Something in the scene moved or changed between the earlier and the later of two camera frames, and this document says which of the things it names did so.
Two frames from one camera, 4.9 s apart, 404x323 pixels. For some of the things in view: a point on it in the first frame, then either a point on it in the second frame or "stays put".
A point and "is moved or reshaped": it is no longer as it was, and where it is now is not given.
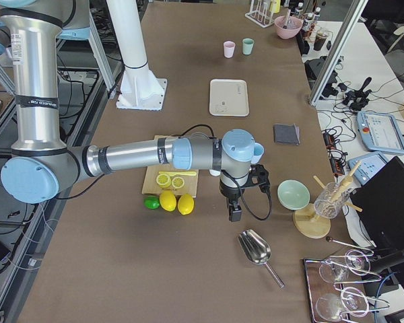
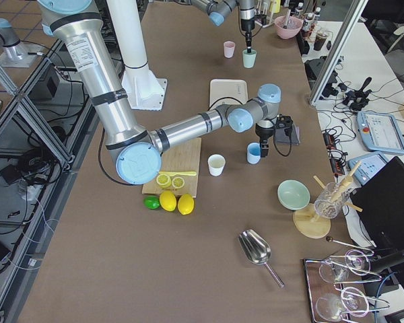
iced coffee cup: x=320 y=38 stays put
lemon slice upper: x=163 y=180 stays put
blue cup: x=258 y=152 stays put
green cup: x=247 y=46 is moved or reshaped
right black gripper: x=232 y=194 -> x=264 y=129
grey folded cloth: x=288 y=134 stays put
